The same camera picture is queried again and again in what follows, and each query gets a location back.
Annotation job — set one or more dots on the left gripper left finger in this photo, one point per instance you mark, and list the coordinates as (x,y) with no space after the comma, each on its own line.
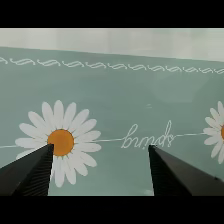
(31,176)

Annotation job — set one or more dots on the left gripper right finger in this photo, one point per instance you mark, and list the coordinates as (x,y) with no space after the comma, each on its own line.
(173,176)

